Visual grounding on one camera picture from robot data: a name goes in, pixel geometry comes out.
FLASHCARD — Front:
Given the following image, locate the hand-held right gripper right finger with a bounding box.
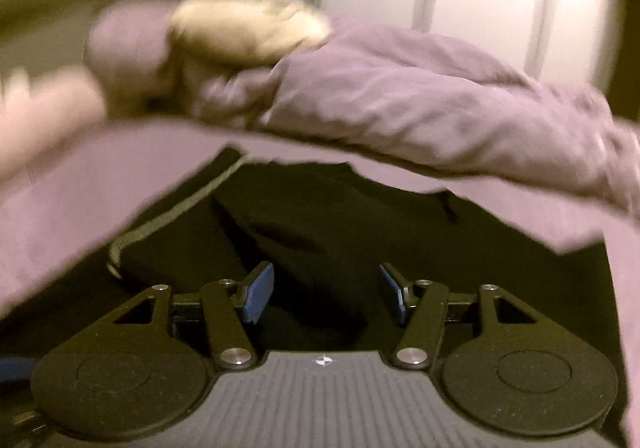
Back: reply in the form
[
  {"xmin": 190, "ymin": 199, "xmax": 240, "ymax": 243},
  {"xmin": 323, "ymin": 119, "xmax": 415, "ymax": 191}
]
[{"xmin": 379, "ymin": 262, "xmax": 538, "ymax": 371}]

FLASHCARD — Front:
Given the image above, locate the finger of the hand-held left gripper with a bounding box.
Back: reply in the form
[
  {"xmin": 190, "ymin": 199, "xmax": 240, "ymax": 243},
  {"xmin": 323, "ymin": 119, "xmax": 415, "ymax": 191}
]
[{"xmin": 0, "ymin": 355, "xmax": 38, "ymax": 384}]

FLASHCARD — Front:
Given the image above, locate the purple bed sheet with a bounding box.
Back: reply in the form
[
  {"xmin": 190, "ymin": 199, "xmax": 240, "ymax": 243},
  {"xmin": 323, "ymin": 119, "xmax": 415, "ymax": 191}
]
[{"xmin": 0, "ymin": 118, "xmax": 640, "ymax": 448}]

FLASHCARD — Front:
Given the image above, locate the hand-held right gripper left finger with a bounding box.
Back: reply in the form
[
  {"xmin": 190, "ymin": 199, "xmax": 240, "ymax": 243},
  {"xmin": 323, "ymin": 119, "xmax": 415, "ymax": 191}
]
[{"xmin": 112, "ymin": 262, "xmax": 275, "ymax": 371}]

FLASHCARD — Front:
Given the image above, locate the pale pink cloth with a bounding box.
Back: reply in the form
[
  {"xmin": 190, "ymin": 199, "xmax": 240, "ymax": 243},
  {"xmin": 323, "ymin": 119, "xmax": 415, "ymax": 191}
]
[{"xmin": 0, "ymin": 65, "xmax": 108, "ymax": 179}]

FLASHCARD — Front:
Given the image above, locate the beige pillow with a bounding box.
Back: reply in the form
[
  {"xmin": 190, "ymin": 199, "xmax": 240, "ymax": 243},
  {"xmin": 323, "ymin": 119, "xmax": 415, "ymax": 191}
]
[{"xmin": 167, "ymin": 0, "xmax": 333, "ymax": 66}]

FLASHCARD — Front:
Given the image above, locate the purple duvet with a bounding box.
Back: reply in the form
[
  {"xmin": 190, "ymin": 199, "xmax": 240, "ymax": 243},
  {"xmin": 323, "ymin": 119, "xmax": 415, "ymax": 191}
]
[{"xmin": 85, "ymin": 0, "xmax": 640, "ymax": 229}]

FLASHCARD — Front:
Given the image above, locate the black garment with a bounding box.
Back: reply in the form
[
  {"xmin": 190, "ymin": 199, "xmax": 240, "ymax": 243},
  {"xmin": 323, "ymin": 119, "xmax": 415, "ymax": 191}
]
[{"xmin": 0, "ymin": 145, "xmax": 626, "ymax": 429}]

